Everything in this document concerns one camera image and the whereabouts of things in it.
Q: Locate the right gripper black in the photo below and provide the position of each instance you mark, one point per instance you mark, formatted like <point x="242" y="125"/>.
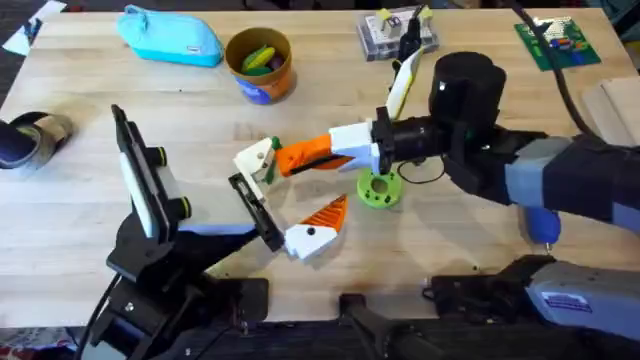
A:
<point x="465" y="100"/>

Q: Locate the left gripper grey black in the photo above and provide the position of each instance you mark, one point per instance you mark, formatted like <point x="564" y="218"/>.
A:
<point x="210" y="210"/>

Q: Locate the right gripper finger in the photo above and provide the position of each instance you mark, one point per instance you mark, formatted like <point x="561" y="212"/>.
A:
<point x="305" y="152"/>

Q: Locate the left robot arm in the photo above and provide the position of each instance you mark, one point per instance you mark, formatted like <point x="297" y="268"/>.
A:
<point x="165" y="320"/>

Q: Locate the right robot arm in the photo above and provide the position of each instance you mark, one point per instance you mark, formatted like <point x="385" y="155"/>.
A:
<point x="585" y="175"/>

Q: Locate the green disc with holes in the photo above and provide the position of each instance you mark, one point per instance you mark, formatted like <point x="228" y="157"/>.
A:
<point x="370" y="195"/>

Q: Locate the brown tub with toys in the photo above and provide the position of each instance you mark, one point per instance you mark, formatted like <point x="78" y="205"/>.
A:
<point x="265" y="85"/>

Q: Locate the right wrist upright plate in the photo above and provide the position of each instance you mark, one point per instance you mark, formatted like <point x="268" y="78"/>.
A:
<point x="405" y="85"/>

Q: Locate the wrist upright plate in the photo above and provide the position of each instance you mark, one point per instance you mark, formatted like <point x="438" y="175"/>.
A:
<point x="405" y="85"/>
<point x="135" y="155"/>

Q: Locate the clear box with parts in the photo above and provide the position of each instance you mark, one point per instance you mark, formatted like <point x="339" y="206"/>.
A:
<point x="375" y="45"/>

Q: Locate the left wrist upright plate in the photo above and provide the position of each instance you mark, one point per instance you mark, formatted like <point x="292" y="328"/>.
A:
<point x="135" y="155"/>

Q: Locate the turquoise zip bag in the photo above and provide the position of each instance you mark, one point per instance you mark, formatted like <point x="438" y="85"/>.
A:
<point x="170" y="40"/>

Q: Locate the green board with blocks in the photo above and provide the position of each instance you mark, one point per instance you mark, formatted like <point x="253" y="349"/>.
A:
<point x="565" y="47"/>

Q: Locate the brown tape roll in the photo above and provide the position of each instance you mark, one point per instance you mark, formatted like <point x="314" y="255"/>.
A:
<point x="47" y="135"/>

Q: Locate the pale cardboard box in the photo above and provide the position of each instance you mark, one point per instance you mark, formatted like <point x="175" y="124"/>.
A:
<point x="617" y="107"/>

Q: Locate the white paper sheet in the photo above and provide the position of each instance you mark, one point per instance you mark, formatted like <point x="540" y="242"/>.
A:
<point x="20" y="42"/>

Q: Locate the black rail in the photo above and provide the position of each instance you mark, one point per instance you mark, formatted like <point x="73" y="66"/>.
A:
<point x="310" y="345"/>

